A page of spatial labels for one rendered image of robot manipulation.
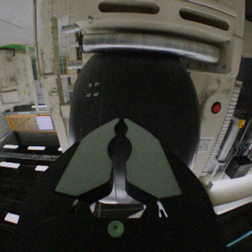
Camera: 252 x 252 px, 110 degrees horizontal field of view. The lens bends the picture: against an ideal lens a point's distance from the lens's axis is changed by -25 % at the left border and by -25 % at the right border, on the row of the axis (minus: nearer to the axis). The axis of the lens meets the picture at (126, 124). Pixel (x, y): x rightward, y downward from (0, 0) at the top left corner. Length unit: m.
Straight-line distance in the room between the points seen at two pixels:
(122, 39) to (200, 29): 0.17
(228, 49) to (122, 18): 0.25
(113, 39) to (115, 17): 0.04
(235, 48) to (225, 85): 0.18
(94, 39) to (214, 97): 0.40
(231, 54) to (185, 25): 0.13
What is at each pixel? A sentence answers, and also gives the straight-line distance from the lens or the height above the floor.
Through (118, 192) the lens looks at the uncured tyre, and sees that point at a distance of 0.28.
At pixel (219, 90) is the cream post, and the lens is 0.48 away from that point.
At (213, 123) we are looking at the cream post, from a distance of 0.52.
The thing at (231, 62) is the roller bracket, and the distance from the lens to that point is 0.35.
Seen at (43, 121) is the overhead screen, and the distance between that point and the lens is 4.66.
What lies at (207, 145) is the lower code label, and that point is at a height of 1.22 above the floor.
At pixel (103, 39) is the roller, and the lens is 0.29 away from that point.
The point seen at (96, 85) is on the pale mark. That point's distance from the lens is 0.23.
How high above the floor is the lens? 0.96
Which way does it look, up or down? 26 degrees up
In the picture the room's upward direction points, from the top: 178 degrees counter-clockwise
